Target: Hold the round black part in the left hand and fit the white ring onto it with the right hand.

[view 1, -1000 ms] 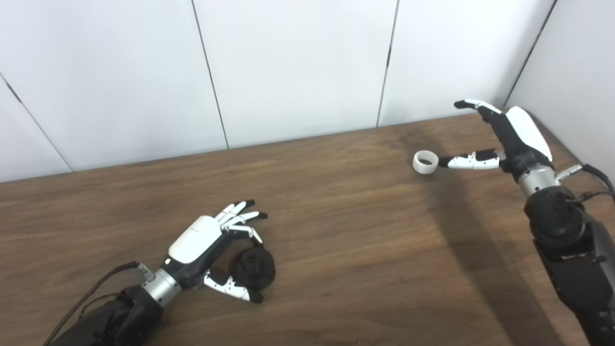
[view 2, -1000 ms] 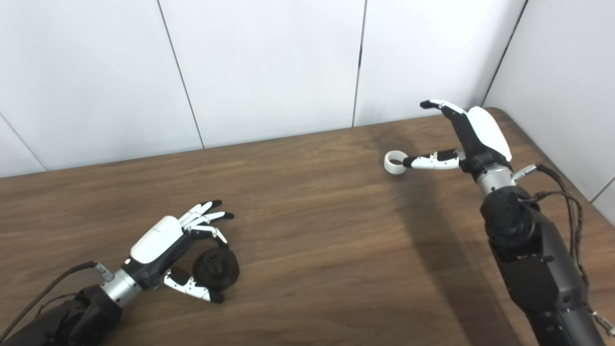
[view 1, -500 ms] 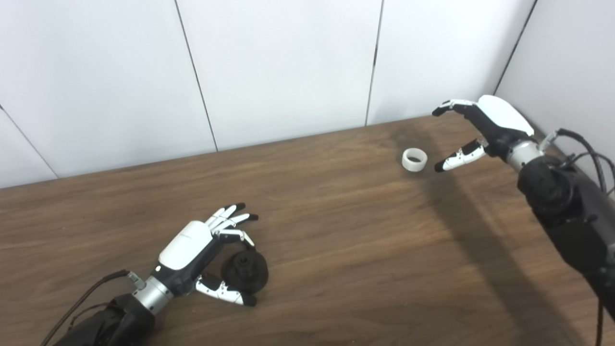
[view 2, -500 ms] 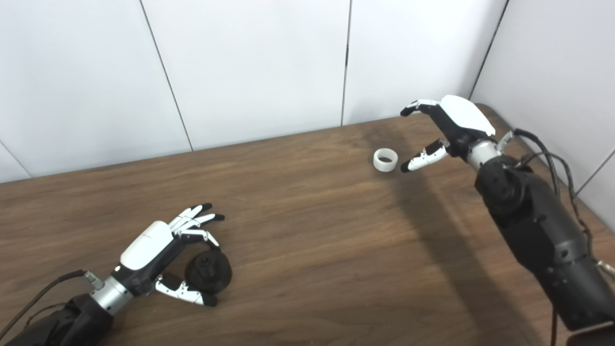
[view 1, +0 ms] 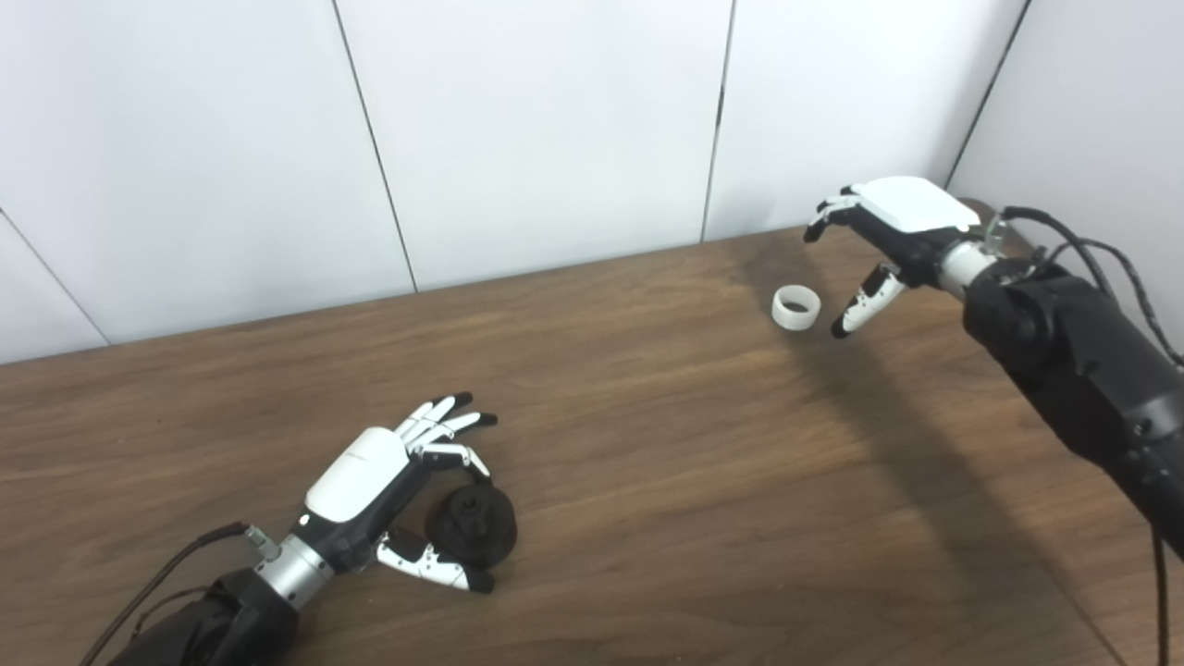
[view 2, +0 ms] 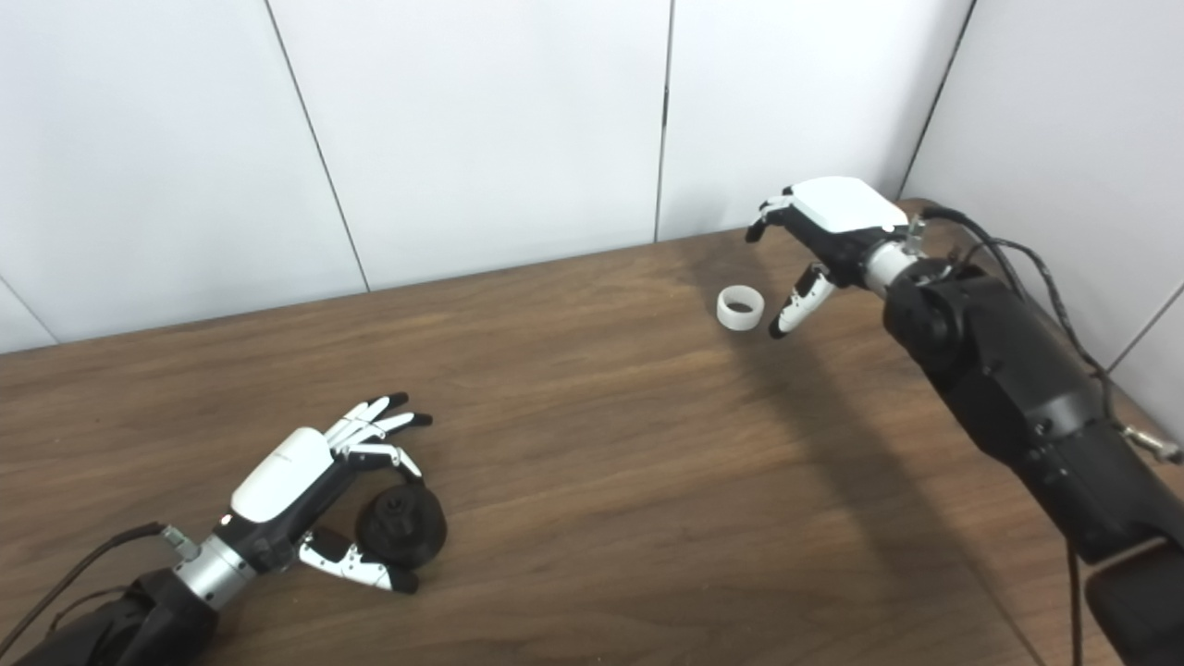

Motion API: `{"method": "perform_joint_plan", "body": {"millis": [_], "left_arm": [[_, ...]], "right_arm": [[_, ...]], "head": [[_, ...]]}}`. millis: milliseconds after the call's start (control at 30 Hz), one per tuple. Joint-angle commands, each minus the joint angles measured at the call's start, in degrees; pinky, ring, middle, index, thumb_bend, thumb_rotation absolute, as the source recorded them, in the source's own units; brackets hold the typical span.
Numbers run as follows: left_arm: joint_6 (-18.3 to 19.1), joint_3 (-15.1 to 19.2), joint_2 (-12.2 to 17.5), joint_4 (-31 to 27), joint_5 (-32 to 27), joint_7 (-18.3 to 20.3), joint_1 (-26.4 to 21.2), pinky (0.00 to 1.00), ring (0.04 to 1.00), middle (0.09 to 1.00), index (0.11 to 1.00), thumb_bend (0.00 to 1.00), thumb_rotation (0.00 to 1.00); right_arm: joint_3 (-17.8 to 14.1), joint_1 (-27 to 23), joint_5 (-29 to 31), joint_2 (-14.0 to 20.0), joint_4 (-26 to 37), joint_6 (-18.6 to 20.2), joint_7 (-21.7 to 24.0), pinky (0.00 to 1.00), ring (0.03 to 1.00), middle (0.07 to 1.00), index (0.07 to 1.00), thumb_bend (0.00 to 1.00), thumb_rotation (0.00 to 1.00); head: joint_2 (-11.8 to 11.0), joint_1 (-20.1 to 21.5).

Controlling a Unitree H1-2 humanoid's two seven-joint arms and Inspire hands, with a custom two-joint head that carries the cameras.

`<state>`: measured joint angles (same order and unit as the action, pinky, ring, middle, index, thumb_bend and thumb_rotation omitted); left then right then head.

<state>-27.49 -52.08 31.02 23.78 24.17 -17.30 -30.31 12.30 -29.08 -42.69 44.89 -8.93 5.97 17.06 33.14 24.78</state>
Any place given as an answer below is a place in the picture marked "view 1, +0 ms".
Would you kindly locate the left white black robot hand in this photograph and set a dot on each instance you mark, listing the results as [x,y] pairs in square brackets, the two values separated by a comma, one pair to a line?
[356,472]

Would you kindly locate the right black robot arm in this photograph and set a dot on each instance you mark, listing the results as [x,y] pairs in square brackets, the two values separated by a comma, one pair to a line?
[1073,361]

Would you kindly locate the round black part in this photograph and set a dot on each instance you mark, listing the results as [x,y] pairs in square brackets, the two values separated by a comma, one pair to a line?
[481,532]

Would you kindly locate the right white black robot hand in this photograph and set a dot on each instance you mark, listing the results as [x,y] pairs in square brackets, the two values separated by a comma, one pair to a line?
[911,203]

